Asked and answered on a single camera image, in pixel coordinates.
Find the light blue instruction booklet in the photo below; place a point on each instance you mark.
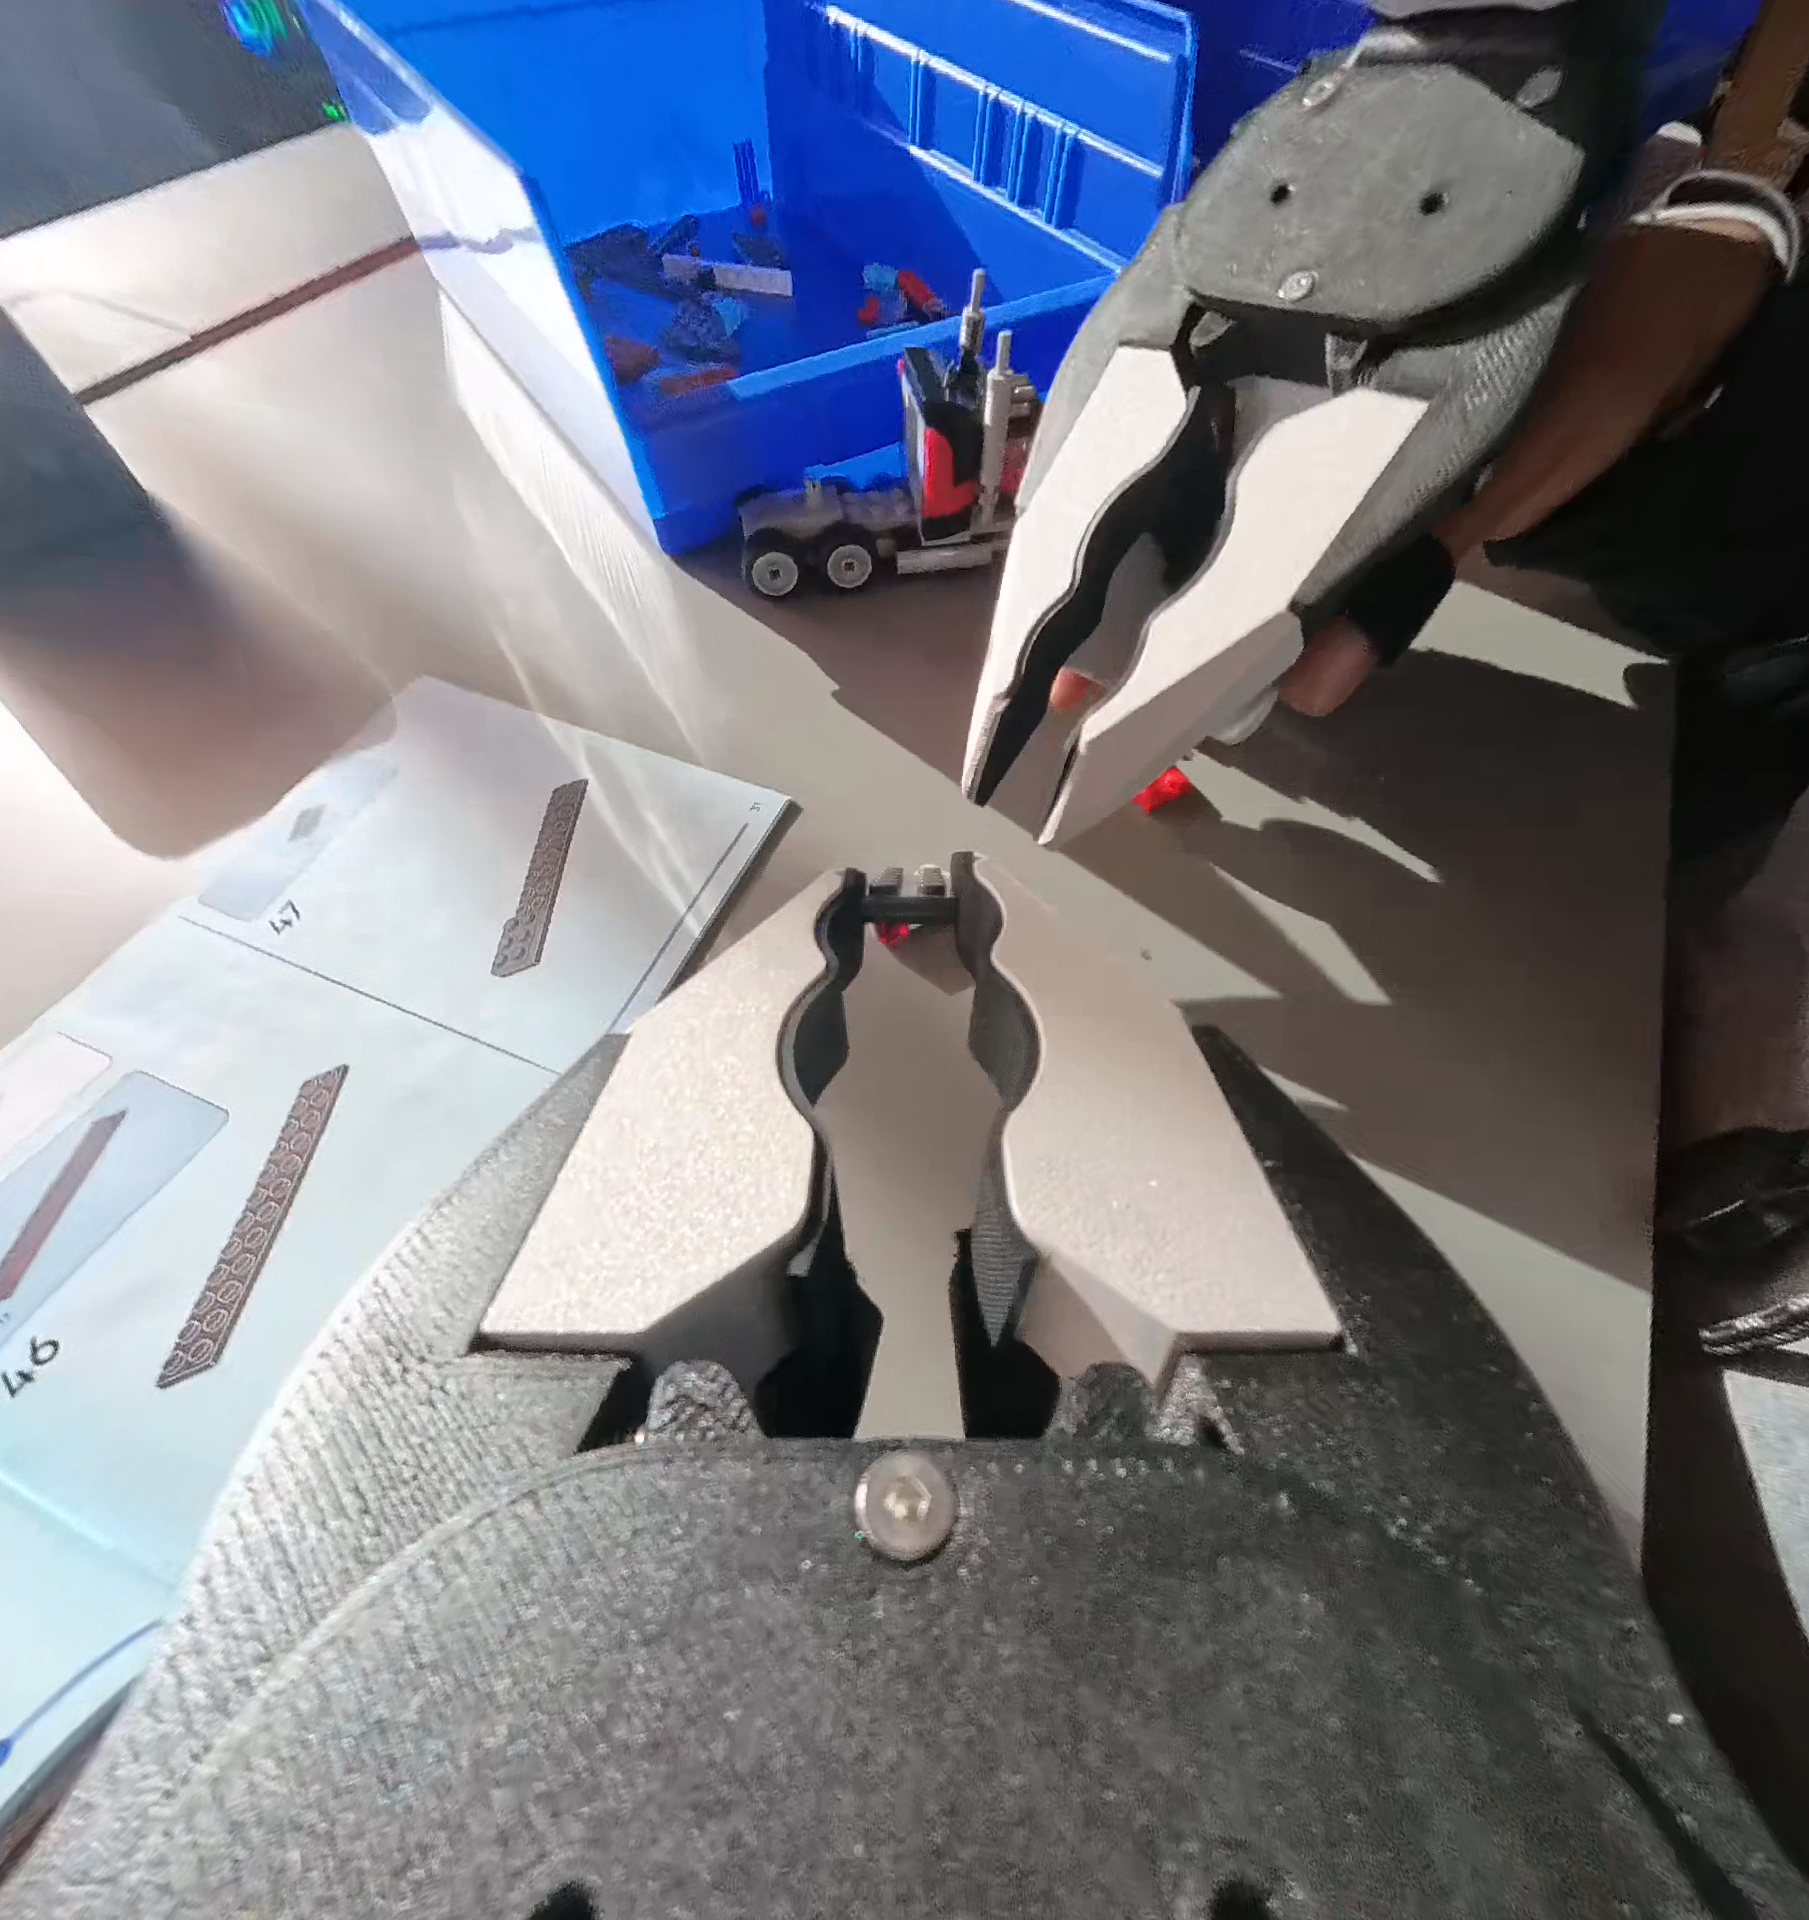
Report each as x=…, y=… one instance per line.
x=394, y=930

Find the person's grey shirt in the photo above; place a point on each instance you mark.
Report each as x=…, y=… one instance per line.
x=1805, y=1470

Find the grey desk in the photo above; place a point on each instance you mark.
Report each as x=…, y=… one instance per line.
x=1370, y=975

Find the black red toy brick truck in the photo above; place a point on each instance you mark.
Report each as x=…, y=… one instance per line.
x=845, y=526

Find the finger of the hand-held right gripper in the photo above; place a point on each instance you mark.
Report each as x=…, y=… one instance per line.
x=1266, y=556
x=1097, y=450

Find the person's right hand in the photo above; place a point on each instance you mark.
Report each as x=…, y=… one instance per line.
x=1596, y=390

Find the pile of mixed small bricks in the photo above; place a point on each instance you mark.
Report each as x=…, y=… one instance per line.
x=898, y=292

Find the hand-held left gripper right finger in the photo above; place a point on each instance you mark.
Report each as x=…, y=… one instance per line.
x=1160, y=1198

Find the red toy brick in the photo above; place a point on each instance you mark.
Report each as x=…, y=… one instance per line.
x=1164, y=788
x=892, y=935

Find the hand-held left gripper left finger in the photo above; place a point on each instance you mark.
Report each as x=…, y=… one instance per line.
x=667, y=1198

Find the wooden plank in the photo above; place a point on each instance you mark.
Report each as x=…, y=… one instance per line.
x=1769, y=76

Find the black computer with coloured lights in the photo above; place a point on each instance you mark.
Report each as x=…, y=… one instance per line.
x=94, y=89

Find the long black toy brick plate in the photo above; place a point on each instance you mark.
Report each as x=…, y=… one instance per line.
x=914, y=902

